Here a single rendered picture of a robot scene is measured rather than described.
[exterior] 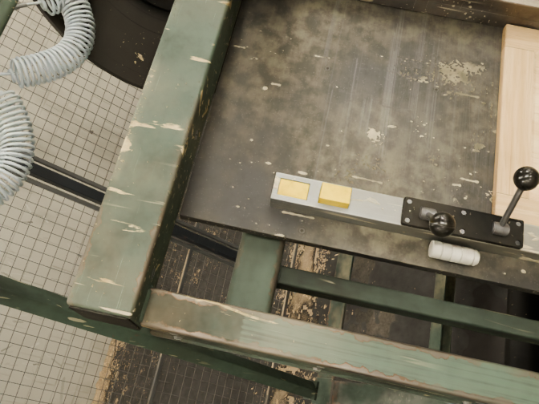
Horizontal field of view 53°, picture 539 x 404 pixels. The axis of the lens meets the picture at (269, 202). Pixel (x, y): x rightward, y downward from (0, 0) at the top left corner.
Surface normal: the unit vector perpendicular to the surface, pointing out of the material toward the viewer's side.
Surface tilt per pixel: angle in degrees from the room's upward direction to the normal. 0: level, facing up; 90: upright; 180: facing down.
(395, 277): 0
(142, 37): 90
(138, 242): 53
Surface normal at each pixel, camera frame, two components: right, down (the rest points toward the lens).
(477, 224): 0.04, -0.37
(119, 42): 0.62, -0.18
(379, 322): -0.76, -0.39
